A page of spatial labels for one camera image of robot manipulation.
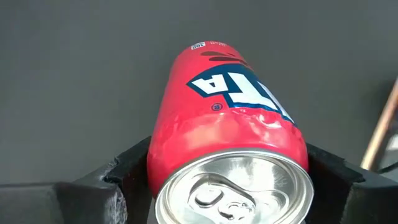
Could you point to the black table mat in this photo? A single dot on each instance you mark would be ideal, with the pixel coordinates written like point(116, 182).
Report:
point(77, 77)

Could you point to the red Fanta can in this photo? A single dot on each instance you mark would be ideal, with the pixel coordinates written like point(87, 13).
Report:
point(217, 130)

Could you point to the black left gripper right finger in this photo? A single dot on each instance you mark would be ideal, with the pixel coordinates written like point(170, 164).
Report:
point(357, 205)

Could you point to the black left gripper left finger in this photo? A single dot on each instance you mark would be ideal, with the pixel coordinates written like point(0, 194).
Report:
point(62, 205)

